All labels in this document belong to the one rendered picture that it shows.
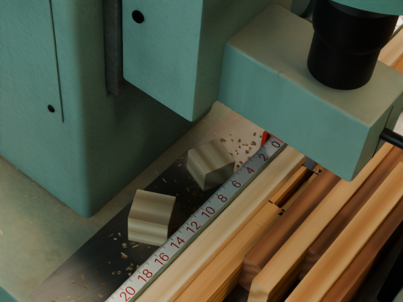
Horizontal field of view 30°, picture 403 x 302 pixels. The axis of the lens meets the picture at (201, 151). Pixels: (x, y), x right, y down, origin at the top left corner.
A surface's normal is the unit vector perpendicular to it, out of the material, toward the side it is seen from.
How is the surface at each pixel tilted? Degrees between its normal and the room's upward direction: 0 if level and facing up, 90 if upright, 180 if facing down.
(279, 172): 0
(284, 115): 90
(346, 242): 0
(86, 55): 90
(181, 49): 90
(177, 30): 90
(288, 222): 0
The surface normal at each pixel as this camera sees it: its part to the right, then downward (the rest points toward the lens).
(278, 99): -0.62, 0.58
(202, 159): 0.07, -0.63
